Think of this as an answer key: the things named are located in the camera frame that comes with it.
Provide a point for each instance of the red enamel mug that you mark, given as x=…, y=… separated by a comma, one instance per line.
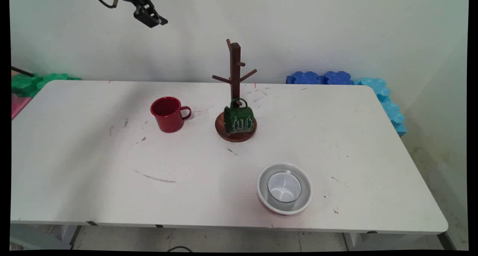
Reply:
x=168, y=116

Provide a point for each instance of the dark blue foam mat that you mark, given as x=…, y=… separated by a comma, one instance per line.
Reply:
x=338, y=78
x=304, y=77

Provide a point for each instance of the thin black rod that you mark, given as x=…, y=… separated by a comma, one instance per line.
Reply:
x=22, y=71

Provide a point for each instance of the light blue foam mat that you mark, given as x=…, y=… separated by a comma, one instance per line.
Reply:
x=400, y=129
x=375, y=86
x=390, y=110

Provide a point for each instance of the white cup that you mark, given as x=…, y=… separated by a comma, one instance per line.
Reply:
x=283, y=188

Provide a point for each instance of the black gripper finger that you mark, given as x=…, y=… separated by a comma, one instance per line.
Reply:
x=146, y=19
x=157, y=16

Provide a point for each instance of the green enamel mug white print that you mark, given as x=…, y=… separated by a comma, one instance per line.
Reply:
x=239, y=118

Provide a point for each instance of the pink foam mat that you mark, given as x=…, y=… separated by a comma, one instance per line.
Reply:
x=18, y=104

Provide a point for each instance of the green foam mat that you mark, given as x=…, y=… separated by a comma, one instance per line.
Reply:
x=56, y=77
x=24, y=85

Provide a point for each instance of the white bowl red underside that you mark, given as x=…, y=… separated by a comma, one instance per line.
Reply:
x=304, y=196

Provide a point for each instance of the dark wooden mug tree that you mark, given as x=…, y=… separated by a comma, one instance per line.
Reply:
x=235, y=67

